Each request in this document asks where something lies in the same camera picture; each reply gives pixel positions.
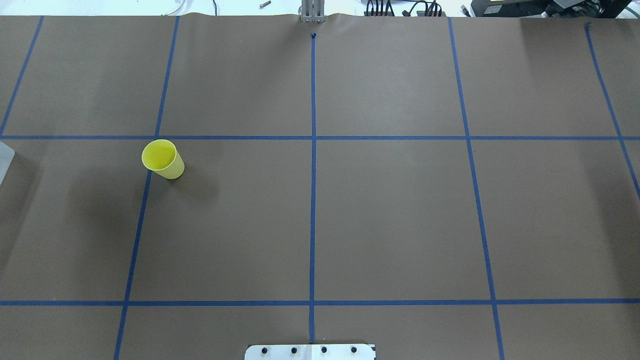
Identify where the yellow plastic cup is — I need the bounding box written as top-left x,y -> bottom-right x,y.
141,139 -> 185,180

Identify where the clear plastic storage box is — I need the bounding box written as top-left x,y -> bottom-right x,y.
0,141 -> 15,184

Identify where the aluminium frame post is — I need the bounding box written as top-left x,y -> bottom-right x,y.
298,0 -> 326,24

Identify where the white camera stand base plate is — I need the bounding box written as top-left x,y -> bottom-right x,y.
244,343 -> 377,360

